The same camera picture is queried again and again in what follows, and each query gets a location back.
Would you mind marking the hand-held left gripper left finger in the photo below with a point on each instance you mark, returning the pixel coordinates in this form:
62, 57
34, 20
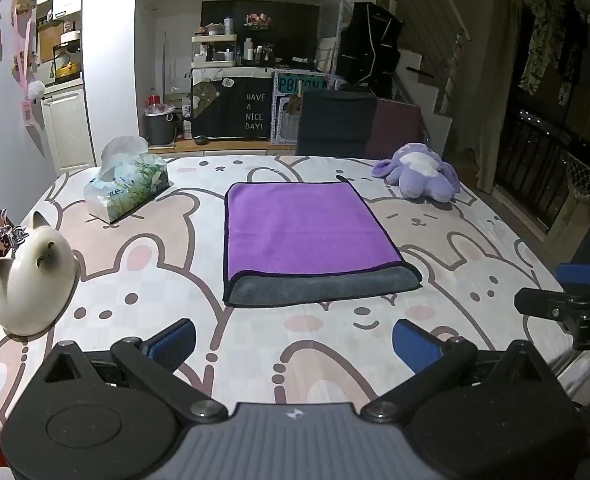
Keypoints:
172, 345

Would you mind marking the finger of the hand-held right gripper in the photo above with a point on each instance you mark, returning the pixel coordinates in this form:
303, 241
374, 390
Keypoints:
542, 302
581, 274

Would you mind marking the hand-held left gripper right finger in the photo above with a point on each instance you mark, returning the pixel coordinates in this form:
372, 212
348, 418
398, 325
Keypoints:
415, 346

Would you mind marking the purple and grey towel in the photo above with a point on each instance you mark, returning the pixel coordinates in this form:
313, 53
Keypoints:
300, 232

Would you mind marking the bunny print tablecloth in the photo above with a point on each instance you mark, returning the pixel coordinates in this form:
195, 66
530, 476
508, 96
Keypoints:
150, 270

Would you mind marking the white net basket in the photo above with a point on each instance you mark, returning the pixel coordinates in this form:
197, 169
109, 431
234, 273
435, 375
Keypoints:
586, 180

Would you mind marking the black balcony railing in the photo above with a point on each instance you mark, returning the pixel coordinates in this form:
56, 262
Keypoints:
535, 160

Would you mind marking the white cat figurine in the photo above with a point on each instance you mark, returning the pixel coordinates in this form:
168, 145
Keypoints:
32, 280

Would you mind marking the green tissue pack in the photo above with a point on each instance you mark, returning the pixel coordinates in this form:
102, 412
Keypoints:
125, 187

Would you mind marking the purple plush toy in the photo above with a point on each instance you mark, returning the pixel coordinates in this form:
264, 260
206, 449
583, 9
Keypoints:
422, 172

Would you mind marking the silver metal ornament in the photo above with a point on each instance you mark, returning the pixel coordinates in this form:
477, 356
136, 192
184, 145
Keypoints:
11, 236

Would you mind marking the maroon chair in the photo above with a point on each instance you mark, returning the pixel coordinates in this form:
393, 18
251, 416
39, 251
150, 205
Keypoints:
397, 130

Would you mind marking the dark hanging garment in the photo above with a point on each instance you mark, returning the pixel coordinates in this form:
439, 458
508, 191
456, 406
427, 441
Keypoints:
572, 55

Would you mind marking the grey trash bin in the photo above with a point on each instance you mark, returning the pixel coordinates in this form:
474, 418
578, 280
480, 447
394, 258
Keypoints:
161, 125

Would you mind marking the floral hanging garment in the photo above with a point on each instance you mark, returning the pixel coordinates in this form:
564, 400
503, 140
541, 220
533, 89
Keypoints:
540, 45

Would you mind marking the dark chair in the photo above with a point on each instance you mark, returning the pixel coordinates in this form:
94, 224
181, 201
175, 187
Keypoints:
335, 122

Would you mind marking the black printed curtain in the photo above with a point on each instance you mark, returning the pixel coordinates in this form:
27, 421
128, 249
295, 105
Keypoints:
235, 110

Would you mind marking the teal sign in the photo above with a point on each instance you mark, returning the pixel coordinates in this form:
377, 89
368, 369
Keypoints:
300, 84

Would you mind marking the white storage rack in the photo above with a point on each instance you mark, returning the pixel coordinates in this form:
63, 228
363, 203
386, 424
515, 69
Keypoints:
215, 52

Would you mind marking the black hanging jacket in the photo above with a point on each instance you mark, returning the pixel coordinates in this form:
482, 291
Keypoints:
370, 45

